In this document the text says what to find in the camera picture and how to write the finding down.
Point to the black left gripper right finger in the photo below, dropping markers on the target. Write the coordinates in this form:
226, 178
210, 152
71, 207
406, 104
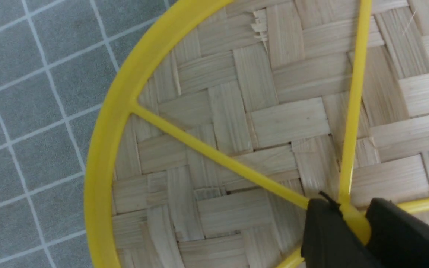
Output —
398, 239

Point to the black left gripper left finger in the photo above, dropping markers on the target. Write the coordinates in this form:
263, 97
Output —
328, 242

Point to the yellow bamboo steamer lid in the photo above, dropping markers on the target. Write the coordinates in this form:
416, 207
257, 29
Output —
229, 116

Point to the grey checkered tablecloth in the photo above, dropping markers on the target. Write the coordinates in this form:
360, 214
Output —
57, 60

